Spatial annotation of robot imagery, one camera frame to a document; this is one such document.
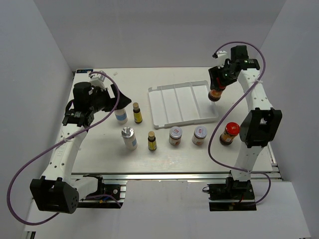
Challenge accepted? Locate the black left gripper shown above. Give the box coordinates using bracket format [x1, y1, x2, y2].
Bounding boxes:
[88, 84, 131, 114]

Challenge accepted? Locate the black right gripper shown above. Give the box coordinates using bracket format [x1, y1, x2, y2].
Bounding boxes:
[208, 62, 237, 91]

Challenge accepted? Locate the red-lid chili sauce jar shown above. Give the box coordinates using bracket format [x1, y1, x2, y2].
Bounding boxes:
[208, 89, 223, 102]

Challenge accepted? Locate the white-lid sauce jar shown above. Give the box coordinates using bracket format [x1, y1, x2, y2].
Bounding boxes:
[169, 126, 182, 145]
[192, 125, 207, 145]

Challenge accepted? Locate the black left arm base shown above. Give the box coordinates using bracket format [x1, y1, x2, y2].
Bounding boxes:
[78, 174, 125, 209]

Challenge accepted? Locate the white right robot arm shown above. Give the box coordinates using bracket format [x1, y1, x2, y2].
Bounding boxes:
[208, 42, 282, 199]

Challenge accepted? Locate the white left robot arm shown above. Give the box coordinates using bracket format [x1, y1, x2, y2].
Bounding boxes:
[30, 82, 131, 214]

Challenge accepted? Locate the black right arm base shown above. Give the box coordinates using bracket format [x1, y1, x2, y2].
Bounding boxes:
[202, 177, 257, 212]

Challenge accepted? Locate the silver-lid salt jar rear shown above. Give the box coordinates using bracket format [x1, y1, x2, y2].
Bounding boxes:
[114, 108, 128, 124]

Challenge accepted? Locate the silver-lid salt jar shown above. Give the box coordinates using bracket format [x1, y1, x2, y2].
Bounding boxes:
[114, 108, 128, 124]
[121, 126, 138, 150]

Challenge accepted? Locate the yellow bottle rear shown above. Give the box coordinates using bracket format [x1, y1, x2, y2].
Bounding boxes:
[133, 102, 143, 123]

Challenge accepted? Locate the yellow bottle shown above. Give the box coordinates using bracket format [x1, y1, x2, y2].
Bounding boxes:
[148, 131, 157, 151]
[133, 102, 143, 123]

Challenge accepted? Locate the silver-lid salt jar front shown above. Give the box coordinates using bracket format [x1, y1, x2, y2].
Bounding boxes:
[121, 126, 138, 150]

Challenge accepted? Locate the white divided organizer tray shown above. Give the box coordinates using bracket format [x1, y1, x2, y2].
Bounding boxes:
[148, 81, 219, 129]

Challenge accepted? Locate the yellow bottle front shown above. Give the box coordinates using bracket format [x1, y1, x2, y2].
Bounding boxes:
[148, 131, 157, 151]

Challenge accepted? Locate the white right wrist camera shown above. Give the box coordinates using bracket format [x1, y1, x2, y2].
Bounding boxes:
[212, 50, 229, 68]

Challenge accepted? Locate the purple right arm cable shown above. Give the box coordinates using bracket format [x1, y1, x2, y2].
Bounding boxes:
[207, 41, 272, 206]

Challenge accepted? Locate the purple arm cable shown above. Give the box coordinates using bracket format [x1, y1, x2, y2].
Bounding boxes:
[6, 72, 123, 226]
[207, 41, 272, 206]

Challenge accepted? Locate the aluminium table rail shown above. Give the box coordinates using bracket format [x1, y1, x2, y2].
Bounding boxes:
[71, 144, 284, 182]

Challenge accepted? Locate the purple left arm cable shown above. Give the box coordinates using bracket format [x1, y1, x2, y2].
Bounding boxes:
[6, 72, 123, 226]

